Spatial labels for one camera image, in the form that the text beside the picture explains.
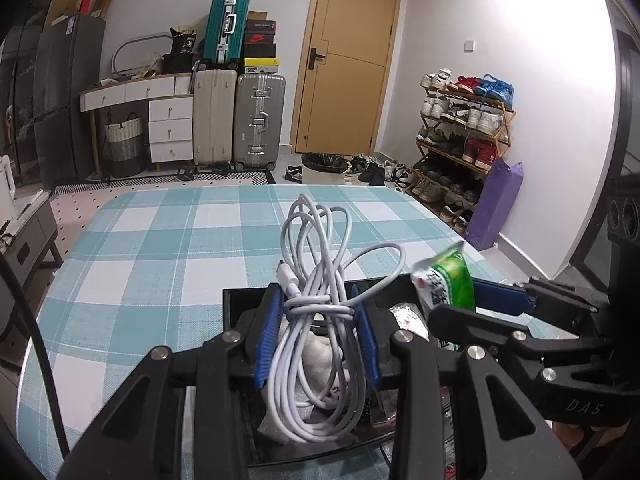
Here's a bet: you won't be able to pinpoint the clear bag of white laces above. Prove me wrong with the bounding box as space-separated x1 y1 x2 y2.
385 302 432 343

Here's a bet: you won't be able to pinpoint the black cardboard box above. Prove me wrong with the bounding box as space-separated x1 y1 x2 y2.
222 275 481 466

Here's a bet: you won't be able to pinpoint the white and grey woven basket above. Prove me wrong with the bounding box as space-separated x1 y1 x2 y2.
103 117 145 178

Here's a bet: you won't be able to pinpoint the grey refrigerator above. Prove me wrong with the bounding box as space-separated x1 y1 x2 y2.
34 12 107 188

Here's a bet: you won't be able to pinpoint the shoe rack with shoes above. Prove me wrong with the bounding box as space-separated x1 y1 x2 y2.
407 69 515 235

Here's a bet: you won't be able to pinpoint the white plush toy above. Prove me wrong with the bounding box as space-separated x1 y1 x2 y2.
277 317 368 411

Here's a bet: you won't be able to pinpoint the black paper bag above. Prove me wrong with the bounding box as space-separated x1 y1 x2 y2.
170 27 197 56

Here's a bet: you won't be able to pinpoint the white charging cable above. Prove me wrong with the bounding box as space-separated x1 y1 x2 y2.
265 194 406 445

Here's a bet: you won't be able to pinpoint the dark glass cabinet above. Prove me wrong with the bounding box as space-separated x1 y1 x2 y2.
0 10 46 186

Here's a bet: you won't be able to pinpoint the grey side cabinet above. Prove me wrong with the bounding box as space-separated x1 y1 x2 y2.
0 192 63 281

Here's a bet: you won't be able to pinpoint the scattered loose shoes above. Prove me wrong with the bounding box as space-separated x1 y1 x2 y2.
285 155 412 187

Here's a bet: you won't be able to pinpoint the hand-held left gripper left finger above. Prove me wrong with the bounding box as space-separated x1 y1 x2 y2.
56 282 286 480

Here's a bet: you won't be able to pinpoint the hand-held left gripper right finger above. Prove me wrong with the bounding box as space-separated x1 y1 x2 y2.
351 284 584 480

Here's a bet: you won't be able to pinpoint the yellow wooden door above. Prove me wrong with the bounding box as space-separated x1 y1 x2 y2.
291 0 403 155

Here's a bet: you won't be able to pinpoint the teal suitcase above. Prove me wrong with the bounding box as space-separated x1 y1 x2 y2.
202 0 251 68

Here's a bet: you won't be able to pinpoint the white drawer desk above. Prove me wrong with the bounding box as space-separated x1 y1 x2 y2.
80 72 196 181

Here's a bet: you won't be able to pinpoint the green packet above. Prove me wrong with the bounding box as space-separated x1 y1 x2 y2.
411 241 476 351

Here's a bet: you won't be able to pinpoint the purple bag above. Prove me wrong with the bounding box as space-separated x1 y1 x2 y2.
465 157 523 252

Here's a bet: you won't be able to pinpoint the person's right hand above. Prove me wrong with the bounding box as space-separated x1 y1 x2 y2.
552 421 602 454

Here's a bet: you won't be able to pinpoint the trash bin with black liner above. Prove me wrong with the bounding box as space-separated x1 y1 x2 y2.
301 152 351 186

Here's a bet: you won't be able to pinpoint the black storage box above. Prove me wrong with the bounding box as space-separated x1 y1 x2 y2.
162 53 196 74

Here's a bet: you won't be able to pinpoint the teal checked tablecloth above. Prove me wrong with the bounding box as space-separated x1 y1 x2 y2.
15 184 566 480

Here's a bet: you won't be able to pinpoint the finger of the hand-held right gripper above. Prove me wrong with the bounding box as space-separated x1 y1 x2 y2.
472 277 609 334
428 305 547 362

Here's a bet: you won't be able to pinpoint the black cable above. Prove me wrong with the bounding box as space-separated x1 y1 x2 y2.
0 255 71 456

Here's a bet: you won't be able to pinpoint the silver suitcase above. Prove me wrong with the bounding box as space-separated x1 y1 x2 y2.
232 74 287 171

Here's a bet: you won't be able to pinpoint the beige suitcase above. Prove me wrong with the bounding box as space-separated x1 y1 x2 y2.
192 67 238 171

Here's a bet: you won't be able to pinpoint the oval mirror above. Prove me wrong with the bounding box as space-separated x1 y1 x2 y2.
110 34 173 77

